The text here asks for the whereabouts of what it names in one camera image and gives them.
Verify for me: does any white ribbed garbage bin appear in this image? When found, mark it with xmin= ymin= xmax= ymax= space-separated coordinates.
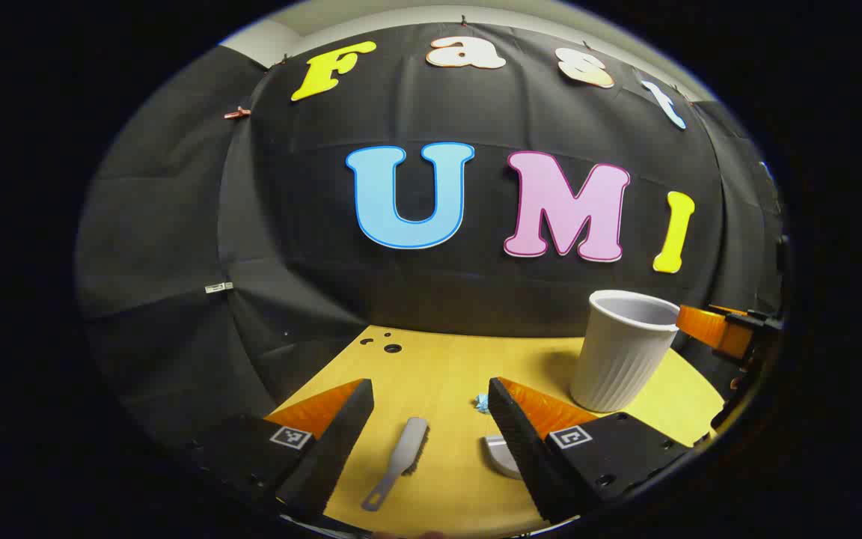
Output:
xmin=570 ymin=290 xmax=681 ymax=413

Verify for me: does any small grey broom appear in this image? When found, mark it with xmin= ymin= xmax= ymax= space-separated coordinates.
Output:
xmin=361 ymin=417 xmax=430 ymax=513

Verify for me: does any black backdrop cloth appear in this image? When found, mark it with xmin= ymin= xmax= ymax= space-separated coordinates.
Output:
xmin=76 ymin=22 xmax=787 ymax=450

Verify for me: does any wooden desktop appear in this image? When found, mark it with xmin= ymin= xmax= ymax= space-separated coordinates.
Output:
xmin=263 ymin=324 xmax=727 ymax=539

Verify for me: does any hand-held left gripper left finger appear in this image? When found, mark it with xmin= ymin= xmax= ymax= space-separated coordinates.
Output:
xmin=177 ymin=378 xmax=376 ymax=521

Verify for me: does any grey dustpan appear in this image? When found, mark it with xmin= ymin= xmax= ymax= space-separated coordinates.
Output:
xmin=483 ymin=434 xmax=525 ymax=481

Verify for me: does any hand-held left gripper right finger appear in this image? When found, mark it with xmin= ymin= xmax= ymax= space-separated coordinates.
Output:
xmin=487 ymin=377 xmax=701 ymax=525

